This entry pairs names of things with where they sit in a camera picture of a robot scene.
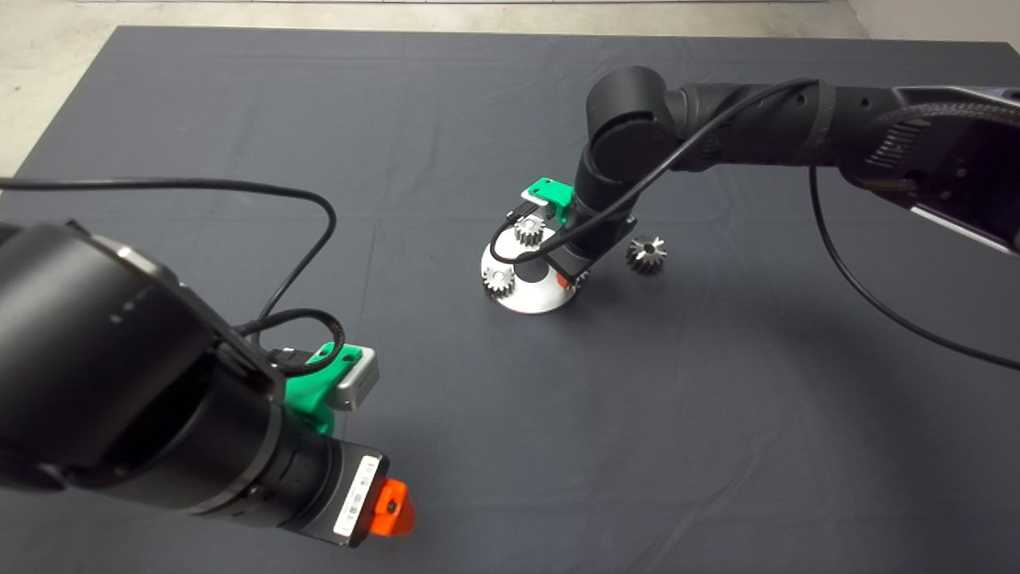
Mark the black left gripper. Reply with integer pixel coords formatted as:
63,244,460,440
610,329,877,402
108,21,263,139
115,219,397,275
299,437,416,548

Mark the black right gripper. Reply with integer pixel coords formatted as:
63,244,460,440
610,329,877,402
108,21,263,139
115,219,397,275
547,212,639,289

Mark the large steel gear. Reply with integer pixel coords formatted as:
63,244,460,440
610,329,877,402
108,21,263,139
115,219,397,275
625,234,669,276

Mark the round metal plate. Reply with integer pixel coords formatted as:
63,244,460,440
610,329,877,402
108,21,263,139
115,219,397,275
479,227,579,316

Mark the dark grey table cloth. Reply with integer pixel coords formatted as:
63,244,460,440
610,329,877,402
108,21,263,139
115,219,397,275
0,26,1020,574

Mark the black right camera cable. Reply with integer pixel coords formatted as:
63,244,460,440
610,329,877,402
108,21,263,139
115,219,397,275
488,77,1020,372

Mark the black camera cable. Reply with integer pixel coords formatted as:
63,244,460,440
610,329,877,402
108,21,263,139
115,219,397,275
488,77,1020,372
0,177,347,377

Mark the green right camera mount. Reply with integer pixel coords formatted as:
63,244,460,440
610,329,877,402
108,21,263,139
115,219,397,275
530,178,576,226

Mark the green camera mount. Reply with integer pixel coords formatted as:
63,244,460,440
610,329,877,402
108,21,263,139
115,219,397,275
283,341,364,435
530,178,576,226

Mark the silver left camera box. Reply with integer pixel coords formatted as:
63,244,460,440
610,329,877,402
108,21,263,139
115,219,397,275
331,347,381,411

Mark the green left camera mount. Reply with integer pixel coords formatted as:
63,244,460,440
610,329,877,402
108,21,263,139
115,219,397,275
283,341,364,435

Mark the black left camera cable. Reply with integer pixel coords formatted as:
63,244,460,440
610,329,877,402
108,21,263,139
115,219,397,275
0,177,347,377

